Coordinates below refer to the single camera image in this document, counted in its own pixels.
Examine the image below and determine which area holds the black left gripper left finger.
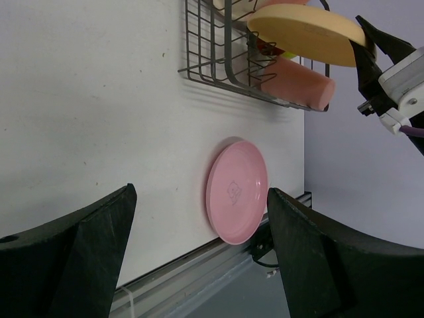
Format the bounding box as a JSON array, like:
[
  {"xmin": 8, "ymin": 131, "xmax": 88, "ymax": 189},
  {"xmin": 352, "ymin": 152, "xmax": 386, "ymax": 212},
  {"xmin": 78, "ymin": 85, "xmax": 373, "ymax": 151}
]
[{"xmin": 1, "ymin": 184, "xmax": 137, "ymax": 317}]

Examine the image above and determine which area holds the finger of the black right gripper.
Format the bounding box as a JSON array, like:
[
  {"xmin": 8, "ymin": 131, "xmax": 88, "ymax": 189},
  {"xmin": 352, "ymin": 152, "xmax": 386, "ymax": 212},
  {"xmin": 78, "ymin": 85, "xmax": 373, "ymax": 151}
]
[
  {"xmin": 351, "ymin": 42, "xmax": 394, "ymax": 113},
  {"xmin": 355, "ymin": 15, "xmax": 414, "ymax": 63}
]

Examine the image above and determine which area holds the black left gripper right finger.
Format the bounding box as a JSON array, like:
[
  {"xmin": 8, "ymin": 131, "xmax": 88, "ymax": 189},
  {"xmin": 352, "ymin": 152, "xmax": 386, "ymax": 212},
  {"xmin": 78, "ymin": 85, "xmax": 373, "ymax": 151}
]
[{"xmin": 267, "ymin": 188, "xmax": 423, "ymax": 317}]

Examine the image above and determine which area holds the orange bear plate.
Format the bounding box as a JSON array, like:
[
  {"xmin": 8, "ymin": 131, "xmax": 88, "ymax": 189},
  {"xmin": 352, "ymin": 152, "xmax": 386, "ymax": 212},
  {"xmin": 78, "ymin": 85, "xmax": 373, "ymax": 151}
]
[{"xmin": 247, "ymin": 3, "xmax": 376, "ymax": 68}]

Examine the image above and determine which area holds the lime green bowl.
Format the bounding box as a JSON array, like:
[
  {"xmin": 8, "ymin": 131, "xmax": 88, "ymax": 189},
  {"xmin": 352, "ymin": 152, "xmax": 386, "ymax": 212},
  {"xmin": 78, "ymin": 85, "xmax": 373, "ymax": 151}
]
[{"xmin": 282, "ymin": 52, "xmax": 297, "ymax": 60}]

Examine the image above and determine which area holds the pink plastic cup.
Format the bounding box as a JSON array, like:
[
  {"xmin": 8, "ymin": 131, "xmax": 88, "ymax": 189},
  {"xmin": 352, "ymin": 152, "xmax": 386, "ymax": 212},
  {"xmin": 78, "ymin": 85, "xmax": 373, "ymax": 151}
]
[{"xmin": 260, "ymin": 56, "xmax": 335, "ymax": 111}]

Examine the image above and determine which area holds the red black mug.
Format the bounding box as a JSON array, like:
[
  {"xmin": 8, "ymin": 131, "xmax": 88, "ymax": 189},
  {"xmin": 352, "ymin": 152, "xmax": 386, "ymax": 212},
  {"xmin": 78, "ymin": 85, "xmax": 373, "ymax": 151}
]
[{"xmin": 256, "ymin": 38, "xmax": 285, "ymax": 56}]

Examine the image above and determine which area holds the pink bear plate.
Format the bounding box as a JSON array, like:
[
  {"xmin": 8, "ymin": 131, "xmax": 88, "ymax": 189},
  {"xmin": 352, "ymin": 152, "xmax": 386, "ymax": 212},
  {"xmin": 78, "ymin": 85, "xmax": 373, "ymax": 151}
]
[{"xmin": 205, "ymin": 140, "xmax": 268, "ymax": 245}]

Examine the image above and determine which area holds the beige pink branch plate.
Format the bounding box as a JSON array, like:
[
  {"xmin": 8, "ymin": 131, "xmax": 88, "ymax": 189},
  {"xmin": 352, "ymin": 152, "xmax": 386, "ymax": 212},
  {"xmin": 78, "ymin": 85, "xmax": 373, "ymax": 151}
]
[{"xmin": 259, "ymin": 0, "xmax": 309, "ymax": 8}]

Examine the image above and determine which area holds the large pink white plate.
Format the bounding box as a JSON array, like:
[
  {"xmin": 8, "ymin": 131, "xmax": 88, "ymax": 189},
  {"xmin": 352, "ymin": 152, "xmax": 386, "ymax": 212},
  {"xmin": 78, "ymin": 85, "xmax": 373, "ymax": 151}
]
[{"xmin": 212, "ymin": 0, "xmax": 261, "ymax": 21}]

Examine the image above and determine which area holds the black cable bundle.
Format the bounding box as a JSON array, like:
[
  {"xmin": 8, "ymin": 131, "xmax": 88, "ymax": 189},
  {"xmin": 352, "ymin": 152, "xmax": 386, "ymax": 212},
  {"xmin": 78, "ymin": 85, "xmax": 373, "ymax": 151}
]
[{"xmin": 248, "ymin": 231, "xmax": 282, "ymax": 279}]

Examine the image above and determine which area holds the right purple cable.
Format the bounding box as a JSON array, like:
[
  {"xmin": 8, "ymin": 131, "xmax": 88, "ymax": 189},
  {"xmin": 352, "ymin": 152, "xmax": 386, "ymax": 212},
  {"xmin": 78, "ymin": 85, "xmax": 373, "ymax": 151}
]
[{"xmin": 399, "ymin": 124, "xmax": 424, "ymax": 137}]

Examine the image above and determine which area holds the black wire dish rack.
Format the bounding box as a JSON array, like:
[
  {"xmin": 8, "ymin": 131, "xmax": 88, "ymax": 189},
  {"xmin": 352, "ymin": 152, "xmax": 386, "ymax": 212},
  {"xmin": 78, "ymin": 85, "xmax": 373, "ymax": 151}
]
[{"xmin": 177, "ymin": 0, "xmax": 331, "ymax": 113}]

